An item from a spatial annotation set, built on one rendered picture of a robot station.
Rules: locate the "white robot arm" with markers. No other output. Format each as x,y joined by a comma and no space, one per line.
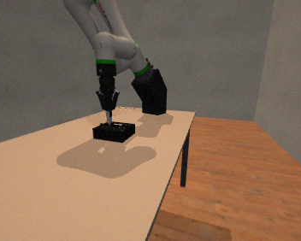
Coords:
115,51

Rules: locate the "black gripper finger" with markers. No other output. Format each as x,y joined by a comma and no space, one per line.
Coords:
111,107
103,100

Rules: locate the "black lighting desk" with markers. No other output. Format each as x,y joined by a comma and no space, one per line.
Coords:
115,131

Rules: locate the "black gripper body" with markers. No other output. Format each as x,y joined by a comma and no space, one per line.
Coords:
107,83

